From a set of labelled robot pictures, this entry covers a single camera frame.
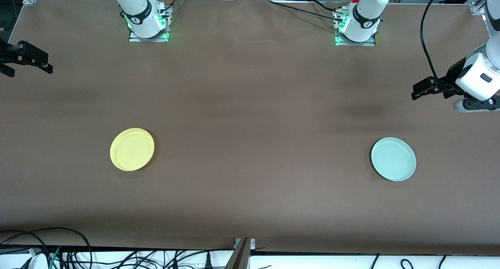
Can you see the black power plug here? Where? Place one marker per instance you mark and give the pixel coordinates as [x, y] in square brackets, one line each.
[209, 261]

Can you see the aluminium frame post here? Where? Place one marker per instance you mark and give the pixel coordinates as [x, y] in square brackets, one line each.
[240, 256]

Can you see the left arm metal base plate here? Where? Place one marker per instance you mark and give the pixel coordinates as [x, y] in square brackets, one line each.
[371, 44]

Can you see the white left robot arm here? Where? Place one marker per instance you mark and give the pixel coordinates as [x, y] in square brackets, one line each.
[367, 11]

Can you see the yellow round plate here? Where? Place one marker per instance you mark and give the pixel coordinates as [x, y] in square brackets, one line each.
[132, 150]

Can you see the aluminium corner profile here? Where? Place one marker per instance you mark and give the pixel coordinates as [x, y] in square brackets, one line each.
[478, 7]

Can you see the brown table cover sheet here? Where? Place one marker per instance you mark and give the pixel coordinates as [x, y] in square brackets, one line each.
[250, 144]

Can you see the pale green round plate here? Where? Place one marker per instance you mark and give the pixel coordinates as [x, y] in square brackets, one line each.
[393, 159]

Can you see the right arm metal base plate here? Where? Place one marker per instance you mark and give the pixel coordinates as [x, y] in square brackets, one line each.
[134, 39]

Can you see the silver corner bracket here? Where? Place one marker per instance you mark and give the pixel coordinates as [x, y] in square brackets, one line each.
[253, 243]

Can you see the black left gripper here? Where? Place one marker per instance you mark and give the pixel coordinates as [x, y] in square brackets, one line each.
[453, 75]

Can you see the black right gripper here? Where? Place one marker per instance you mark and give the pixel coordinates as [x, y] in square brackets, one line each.
[8, 54]

